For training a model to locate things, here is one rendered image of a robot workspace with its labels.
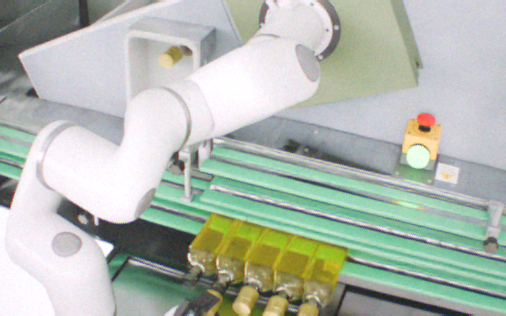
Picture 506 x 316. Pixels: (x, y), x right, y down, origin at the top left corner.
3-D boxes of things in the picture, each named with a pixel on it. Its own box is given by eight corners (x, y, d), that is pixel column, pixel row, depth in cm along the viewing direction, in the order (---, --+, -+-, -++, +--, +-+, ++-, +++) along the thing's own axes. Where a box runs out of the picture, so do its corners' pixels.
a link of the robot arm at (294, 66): (128, 97, 84) (218, 46, 75) (228, 68, 104) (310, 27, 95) (156, 164, 85) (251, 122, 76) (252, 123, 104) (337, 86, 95)
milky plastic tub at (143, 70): (145, 103, 152) (127, 121, 145) (142, 15, 139) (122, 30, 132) (214, 118, 147) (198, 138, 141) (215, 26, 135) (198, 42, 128)
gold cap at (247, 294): (240, 296, 121) (231, 312, 118) (241, 283, 119) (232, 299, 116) (258, 302, 120) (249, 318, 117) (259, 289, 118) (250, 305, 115)
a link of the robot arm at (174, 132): (130, 71, 83) (48, 93, 71) (215, 108, 78) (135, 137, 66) (116, 165, 89) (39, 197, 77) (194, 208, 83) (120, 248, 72)
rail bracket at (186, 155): (195, 178, 141) (170, 212, 131) (195, 110, 131) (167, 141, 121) (208, 181, 140) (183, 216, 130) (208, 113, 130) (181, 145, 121)
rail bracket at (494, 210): (483, 207, 121) (478, 251, 110) (492, 176, 117) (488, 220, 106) (502, 212, 120) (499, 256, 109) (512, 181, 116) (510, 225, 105)
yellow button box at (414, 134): (405, 144, 134) (399, 163, 129) (410, 113, 130) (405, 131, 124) (437, 152, 133) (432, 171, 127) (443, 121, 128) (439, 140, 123)
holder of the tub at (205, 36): (148, 122, 155) (132, 138, 149) (144, 15, 139) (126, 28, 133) (214, 137, 151) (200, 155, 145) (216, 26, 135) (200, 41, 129)
